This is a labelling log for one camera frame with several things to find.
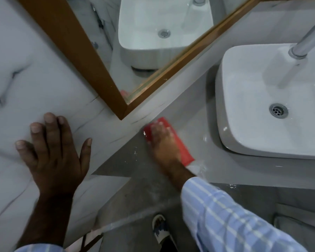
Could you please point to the person's left hand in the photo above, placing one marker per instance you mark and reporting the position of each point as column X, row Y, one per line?
column 55, row 165

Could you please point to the person's right hand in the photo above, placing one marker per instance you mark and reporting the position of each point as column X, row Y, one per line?
column 164, row 146

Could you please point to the person's left thumb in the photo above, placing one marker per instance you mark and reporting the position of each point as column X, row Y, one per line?
column 86, row 152

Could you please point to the person's left middle finger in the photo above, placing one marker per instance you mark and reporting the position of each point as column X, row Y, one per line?
column 51, row 128

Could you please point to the person's left little finger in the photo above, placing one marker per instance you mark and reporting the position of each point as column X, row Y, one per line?
column 25, row 150

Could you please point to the person's right fingers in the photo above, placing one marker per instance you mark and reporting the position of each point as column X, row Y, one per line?
column 158, row 132

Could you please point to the red cleaning cloth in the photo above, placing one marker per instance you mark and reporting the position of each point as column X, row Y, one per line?
column 185, row 152

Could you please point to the person's left forearm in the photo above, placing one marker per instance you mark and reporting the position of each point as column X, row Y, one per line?
column 46, row 220

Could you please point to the person's right forearm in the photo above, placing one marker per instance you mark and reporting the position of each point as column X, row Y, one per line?
column 225, row 220

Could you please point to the wooden framed mirror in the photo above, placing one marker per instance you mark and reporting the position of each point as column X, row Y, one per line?
column 76, row 49

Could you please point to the white ceramic sink basin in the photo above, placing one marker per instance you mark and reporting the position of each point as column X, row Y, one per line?
column 252, row 123

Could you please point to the person's patterned slipper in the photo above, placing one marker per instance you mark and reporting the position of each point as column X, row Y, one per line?
column 161, row 229

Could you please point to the metal sink drain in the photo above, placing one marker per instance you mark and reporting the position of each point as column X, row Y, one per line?
column 278, row 110

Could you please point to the white ceramic fixture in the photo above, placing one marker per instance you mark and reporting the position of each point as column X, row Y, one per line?
column 299, row 230

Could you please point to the chrome faucet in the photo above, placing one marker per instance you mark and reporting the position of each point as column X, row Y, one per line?
column 308, row 39

